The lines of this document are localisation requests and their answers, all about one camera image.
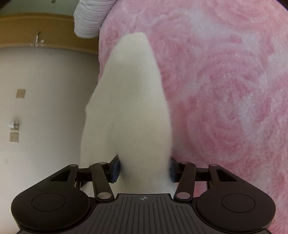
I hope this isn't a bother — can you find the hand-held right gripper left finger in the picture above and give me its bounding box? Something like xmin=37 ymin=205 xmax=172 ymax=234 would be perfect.
xmin=51 ymin=154 xmax=122 ymax=201

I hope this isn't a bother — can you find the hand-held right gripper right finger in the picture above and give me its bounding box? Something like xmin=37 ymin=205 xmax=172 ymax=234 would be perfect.
xmin=169 ymin=157 xmax=238 ymax=201

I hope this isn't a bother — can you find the metal door handle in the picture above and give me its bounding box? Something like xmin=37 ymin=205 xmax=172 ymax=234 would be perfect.
xmin=30 ymin=31 xmax=45 ymax=48

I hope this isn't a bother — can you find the white fuzzy sweater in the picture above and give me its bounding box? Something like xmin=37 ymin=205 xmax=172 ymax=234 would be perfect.
xmin=80 ymin=33 xmax=180 ymax=196

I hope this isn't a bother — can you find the pink floral blanket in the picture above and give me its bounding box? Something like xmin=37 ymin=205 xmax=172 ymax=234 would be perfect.
xmin=98 ymin=0 xmax=288 ymax=234

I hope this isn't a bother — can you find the lilac folded quilt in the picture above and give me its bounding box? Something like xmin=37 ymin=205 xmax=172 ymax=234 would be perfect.
xmin=74 ymin=0 xmax=117 ymax=39

